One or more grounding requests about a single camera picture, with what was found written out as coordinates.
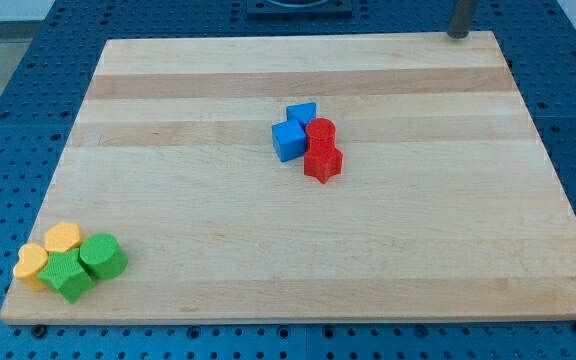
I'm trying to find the grey cylindrical arm tip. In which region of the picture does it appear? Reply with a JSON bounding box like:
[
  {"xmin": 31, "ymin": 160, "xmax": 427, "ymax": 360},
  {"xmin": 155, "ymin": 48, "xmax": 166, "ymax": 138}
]
[{"xmin": 446, "ymin": 0, "xmax": 479, "ymax": 39}]

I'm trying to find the red cylinder block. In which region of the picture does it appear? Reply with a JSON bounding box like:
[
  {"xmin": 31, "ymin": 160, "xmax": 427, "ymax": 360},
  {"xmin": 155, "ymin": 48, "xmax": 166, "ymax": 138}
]
[{"xmin": 305, "ymin": 118, "xmax": 336, "ymax": 151}]

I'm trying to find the blue triangle block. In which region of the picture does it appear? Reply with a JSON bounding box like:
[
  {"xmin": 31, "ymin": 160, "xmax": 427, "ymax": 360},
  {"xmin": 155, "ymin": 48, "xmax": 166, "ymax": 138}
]
[{"xmin": 286, "ymin": 102, "xmax": 317, "ymax": 128}]

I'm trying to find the light wooden board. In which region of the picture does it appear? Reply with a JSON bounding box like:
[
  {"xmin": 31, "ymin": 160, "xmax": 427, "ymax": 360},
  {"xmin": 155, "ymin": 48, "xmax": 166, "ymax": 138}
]
[{"xmin": 0, "ymin": 31, "xmax": 576, "ymax": 325}]

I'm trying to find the red star block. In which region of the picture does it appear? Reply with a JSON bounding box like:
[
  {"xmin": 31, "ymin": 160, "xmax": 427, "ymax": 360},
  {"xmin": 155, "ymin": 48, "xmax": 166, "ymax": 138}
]
[{"xmin": 304, "ymin": 147, "xmax": 343, "ymax": 184}]

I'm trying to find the blue cube block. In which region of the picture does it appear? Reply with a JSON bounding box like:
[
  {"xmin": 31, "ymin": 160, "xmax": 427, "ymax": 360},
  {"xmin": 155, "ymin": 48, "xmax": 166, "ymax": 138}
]
[{"xmin": 271, "ymin": 120, "xmax": 306, "ymax": 162}]

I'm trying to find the green cylinder block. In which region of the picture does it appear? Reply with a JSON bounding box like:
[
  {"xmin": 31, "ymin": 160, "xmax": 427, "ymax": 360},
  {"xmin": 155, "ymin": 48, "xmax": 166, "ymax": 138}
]
[{"xmin": 80, "ymin": 233, "xmax": 128, "ymax": 280}]

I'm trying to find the yellow hexagon block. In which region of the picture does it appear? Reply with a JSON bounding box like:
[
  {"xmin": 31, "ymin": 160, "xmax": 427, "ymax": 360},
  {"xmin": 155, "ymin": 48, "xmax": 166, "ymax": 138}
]
[{"xmin": 44, "ymin": 222, "xmax": 86, "ymax": 253}]

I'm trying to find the green star block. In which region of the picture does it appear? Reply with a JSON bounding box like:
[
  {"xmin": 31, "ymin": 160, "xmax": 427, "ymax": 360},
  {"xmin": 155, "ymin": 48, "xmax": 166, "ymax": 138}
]
[{"xmin": 38, "ymin": 248, "xmax": 96, "ymax": 303}]

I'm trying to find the yellow heart block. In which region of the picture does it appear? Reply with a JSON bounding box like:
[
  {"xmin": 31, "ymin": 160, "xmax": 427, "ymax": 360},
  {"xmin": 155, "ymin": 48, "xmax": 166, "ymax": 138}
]
[{"xmin": 13, "ymin": 243, "xmax": 48, "ymax": 292}]

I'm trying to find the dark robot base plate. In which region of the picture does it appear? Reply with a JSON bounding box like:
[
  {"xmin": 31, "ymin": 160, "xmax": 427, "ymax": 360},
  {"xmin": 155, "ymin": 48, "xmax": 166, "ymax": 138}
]
[{"xmin": 245, "ymin": 0, "xmax": 353, "ymax": 19}]

